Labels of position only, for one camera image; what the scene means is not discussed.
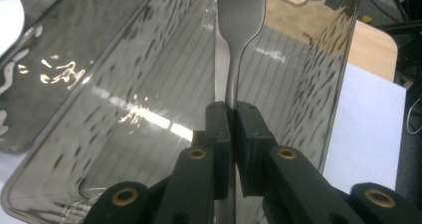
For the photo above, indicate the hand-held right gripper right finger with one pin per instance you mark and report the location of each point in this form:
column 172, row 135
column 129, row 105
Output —
column 252, row 141

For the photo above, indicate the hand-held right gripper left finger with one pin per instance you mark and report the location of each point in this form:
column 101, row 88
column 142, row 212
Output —
column 217, row 144

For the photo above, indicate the smoky clear plastic bin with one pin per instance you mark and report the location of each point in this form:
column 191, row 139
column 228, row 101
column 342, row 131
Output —
column 49, row 25
column 149, row 68

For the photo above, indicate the steel fork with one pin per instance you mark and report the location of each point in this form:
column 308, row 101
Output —
column 240, row 15

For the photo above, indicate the white ceramic spoon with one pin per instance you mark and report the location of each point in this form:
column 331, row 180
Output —
column 8, row 18

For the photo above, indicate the black metal stand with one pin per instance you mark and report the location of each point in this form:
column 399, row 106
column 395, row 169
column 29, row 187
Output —
column 403, row 26

